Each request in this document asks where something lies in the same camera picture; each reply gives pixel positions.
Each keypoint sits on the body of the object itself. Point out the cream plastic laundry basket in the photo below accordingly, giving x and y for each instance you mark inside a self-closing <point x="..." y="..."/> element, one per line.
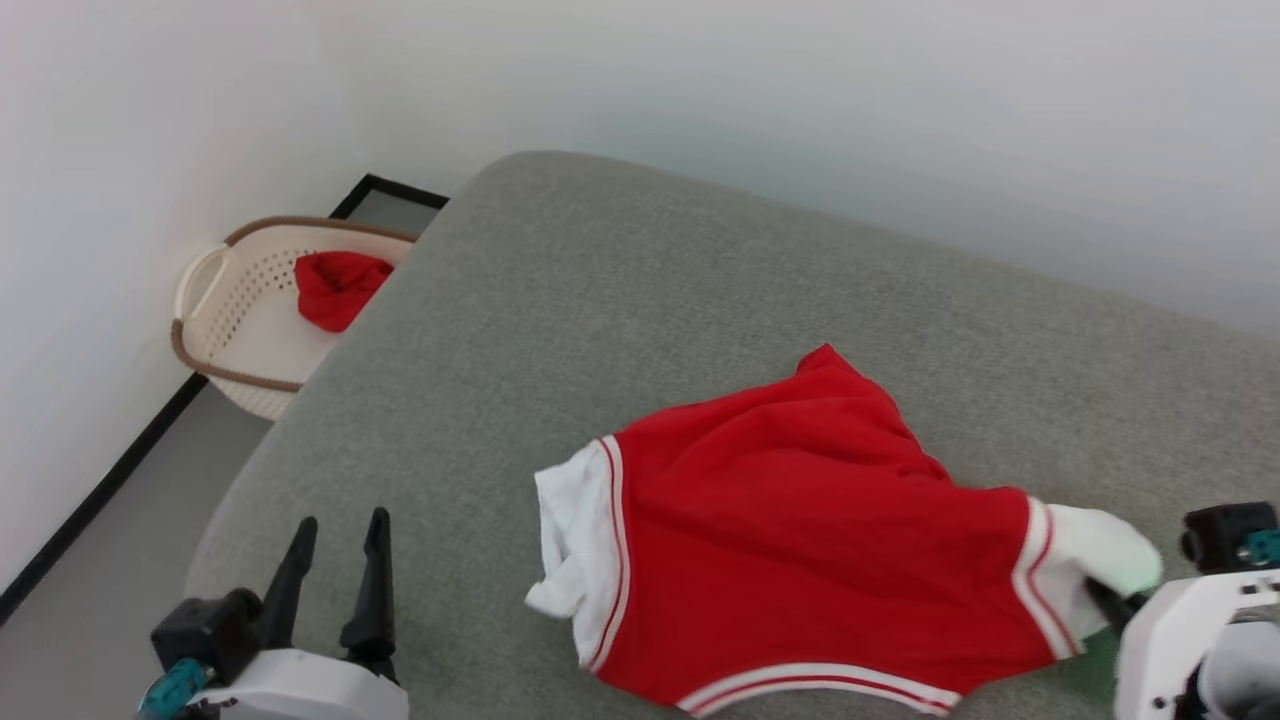
<point x="250" y="340"/>

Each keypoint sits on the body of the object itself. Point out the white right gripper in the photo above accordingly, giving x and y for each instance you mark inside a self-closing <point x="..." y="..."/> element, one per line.
<point x="1170" y="650"/>

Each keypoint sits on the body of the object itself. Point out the red and white jersey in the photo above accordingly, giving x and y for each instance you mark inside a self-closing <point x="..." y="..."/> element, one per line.
<point x="800" y="520"/>

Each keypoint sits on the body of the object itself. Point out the black baseboard strip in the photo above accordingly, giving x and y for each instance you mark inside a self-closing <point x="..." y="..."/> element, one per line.
<point x="100" y="492"/>

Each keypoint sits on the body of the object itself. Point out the red crumpled garment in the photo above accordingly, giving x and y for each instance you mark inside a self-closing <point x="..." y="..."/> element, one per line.
<point x="335" y="290"/>

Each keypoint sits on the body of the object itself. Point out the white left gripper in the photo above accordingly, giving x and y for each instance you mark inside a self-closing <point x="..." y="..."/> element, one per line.
<point x="300" y="690"/>

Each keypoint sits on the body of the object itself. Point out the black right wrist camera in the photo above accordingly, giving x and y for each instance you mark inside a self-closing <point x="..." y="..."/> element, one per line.
<point x="1215" y="535"/>

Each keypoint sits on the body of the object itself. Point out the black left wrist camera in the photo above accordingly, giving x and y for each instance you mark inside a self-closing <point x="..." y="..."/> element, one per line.
<point x="205" y="630"/>

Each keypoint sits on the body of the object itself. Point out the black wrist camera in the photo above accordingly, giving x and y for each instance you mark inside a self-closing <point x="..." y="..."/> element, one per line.
<point x="1215" y="535"/>
<point x="205" y="630"/>

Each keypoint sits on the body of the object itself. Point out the grey fabric sofa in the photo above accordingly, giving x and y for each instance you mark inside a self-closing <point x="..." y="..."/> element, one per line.
<point x="600" y="330"/>

